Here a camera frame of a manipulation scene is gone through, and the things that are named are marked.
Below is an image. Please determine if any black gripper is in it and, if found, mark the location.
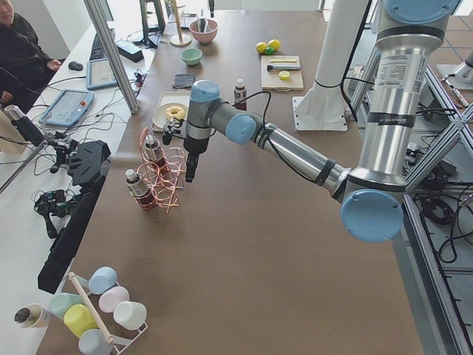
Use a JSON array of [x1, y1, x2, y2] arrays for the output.
[[183, 135, 209, 183]]

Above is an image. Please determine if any tea bottle carried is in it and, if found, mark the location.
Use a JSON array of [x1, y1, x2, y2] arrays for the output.
[[234, 78, 247, 111]]

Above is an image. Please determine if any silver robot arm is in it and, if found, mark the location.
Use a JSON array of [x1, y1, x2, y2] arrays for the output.
[[184, 1, 456, 243]]

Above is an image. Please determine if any tea bottle rack right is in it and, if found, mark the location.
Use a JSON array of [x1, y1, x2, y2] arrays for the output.
[[144, 135, 167, 169]]

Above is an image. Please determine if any tea bottle rack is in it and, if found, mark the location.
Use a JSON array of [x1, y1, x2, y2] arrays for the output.
[[144, 135, 167, 169], [125, 169, 155, 211]]

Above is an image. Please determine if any cream rabbit tray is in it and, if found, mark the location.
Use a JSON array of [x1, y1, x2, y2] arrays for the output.
[[152, 92, 190, 132]]

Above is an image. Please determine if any tea bottle rack left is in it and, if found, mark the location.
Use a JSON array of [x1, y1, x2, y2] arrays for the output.
[[125, 169, 155, 211]]

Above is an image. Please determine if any glazed donut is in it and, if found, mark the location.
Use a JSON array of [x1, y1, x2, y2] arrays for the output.
[[165, 105, 186, 121]]

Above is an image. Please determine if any white round plate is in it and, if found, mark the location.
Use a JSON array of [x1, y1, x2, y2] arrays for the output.
[[152, 103, 188, 131]]

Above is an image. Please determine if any grey folded cloth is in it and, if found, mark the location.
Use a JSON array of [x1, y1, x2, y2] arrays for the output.
[[173, 73, 196, 89]]

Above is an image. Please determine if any mint green bowl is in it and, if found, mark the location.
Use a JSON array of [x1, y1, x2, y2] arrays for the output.
[[180, 48, 203, 66]]

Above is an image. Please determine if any wooden mug tree stand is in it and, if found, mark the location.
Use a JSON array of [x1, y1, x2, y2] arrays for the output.
[[161, 0, 192, 48]]

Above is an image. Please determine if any bamboo cutting board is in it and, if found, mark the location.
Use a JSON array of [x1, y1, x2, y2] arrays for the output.
[[261, 55, 304, 91]]

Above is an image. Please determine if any half lemon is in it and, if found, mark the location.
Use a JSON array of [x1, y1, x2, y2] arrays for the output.
[[279, 70, 290, 81]]

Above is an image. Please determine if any yellow plastic knife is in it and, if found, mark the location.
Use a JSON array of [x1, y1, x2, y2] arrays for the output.
[[270, 58, 297, 63]]

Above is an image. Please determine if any blue teach pendant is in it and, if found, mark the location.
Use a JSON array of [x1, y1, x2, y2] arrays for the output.
[[38, 89, 95, 128], [86, 58, 118, 90]]

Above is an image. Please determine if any steel muddler black tip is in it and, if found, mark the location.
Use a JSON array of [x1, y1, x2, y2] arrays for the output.
[[266, 64, 301, 72]]

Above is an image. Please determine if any pink ice bowl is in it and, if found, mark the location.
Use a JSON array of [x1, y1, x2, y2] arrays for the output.
[[189, 18, 218, 44]]

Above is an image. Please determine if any yellow lemon near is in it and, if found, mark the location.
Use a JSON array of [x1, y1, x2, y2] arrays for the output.
[[256, 42, 268, 54]]

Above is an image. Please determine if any yellow lemon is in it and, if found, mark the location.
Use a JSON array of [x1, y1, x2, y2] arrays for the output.
[[256, 42, 268, 54], [268, 39, 282, 51]]

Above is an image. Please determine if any steel ice scoop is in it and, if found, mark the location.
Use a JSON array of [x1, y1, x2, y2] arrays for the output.
[[196, 16, 208, 33]]

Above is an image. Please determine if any yellow lemon far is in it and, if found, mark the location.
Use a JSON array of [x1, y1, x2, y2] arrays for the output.
[[268, 39, 282, 51]]

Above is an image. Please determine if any black laptop monitor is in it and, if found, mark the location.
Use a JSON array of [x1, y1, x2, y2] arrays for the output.
[[84, 0, 115, 60]]

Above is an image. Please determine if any computer mouse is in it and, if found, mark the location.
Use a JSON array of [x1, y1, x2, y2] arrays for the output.
[[68, 61, 84, 71]]

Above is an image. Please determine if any pink cup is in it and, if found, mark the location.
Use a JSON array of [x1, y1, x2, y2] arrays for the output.
[[98, 285, 129, 313]]

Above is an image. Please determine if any white cup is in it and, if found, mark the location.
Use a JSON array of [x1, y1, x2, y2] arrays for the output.
[[113, 301, 147, 330]]

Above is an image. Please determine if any black water bottle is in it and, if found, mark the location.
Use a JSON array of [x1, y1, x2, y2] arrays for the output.
[[3, 105, 46, 147]]

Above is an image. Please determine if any seated person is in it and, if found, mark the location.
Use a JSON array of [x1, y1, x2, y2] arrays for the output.
[[1, 1, 62, 112]]

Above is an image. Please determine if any yellow cup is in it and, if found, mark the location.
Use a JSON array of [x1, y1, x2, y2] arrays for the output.
[[63, 304, 98, 338]]

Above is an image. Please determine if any green cup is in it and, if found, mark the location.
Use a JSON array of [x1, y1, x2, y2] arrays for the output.
[[49, 292, 83, 320]]

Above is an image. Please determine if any white cup rack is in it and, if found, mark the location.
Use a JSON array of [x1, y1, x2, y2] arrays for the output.
[[67, 271, 149, 354]]

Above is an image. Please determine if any grey blue cup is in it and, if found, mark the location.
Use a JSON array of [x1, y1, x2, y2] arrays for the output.
[[78, 329, 112, 355]]

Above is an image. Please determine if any paper cup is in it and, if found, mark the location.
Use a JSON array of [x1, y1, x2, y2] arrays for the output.
[[14, 304, 51, 328]]

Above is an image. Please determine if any copper wire bottle rack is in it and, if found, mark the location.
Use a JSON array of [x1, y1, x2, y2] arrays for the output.
[[137, 127, 186, 213]]

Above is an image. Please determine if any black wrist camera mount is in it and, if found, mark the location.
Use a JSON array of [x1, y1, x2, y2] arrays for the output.
[[163, 118, 186, 146]]

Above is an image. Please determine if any black bracket device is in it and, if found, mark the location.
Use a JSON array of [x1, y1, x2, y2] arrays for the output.
[[67, 140, 111, 186]]

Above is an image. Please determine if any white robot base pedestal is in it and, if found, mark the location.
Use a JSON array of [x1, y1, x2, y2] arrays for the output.
[[293, 0, 371, 132]]

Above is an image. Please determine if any aluminium frame post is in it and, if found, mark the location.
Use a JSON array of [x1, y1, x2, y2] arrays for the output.
[[83, 0, 140, 115]]

